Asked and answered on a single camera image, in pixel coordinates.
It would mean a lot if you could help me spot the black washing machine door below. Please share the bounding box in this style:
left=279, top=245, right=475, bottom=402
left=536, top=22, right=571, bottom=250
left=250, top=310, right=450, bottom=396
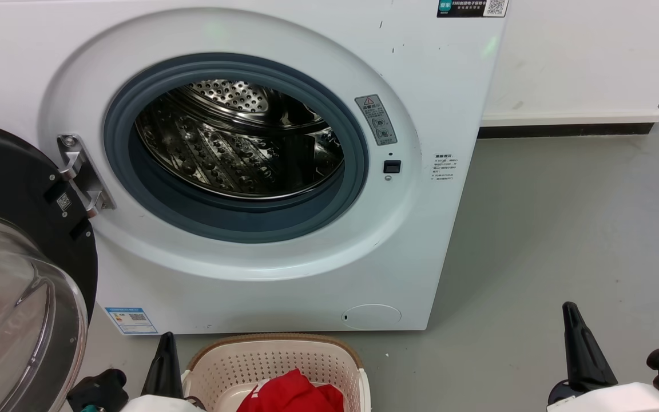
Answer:
left=0, top=118, right=100, bottom=412

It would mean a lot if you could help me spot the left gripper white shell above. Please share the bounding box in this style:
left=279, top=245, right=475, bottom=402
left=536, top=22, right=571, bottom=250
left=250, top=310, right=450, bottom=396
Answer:
left=121, top=332, right=207, bottom=412

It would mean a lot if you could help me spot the black QR code sticker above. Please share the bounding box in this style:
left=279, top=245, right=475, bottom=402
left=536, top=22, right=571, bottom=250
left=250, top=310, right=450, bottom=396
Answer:
left=436, top=0, right=509, bottom=18

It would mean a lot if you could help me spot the silver door hinge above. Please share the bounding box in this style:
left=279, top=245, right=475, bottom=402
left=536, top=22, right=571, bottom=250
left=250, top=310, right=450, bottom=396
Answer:
left=57, top=134, right=117, bottom=219

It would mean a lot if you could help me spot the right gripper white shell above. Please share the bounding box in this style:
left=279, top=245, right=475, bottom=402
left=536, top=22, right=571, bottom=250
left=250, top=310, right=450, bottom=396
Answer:
left=547, top=302, right=659, bottom=412

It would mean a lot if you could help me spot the black wall skirting strip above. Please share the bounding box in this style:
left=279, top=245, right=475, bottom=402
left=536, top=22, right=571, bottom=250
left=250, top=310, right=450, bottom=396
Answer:
left=477, top=123, right=655, bottom=140

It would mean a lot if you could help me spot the white text sticker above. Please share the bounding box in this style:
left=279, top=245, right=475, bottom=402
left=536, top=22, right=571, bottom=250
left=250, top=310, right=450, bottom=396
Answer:
left=432, top=152, right=459, bottom=183

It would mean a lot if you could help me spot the grey rubber door gasket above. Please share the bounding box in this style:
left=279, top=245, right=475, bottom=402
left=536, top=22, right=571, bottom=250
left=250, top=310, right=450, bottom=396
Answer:
left=104, top=53, right=370, bottom=244

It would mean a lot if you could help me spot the grey warning sticker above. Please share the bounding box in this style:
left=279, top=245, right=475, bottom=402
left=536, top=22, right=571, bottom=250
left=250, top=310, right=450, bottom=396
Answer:
left=355, top=94, right=398, bottom=146

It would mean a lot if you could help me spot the white front-load washing machine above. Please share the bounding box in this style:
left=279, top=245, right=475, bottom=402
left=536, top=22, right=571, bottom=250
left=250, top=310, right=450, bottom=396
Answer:
left=0, top=0, right=510, bottom=335

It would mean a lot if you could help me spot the cream perforated laundry basket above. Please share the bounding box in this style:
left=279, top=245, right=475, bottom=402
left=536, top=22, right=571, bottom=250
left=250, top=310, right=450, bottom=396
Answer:
left=182, top=333, right=371, bottom=412

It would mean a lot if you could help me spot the steel perforated washer drum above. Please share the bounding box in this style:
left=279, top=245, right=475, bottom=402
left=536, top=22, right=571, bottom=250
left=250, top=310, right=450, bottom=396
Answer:
left=135, top=79, right=346, bottom=201

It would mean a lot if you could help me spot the red garment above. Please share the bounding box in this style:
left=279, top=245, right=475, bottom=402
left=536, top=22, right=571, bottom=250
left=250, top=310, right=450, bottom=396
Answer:
left=237, top=369, right=345, bottom=412

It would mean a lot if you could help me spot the white oval filter cover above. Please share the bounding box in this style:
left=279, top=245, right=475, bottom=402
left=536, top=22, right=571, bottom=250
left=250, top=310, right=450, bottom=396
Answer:
left=342, top=304, right=402, bottom=331

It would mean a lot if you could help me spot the blue energy label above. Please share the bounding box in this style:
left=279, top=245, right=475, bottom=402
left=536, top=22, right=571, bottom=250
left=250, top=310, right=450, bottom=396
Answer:
left=105, top=307, right=159, bottom=335

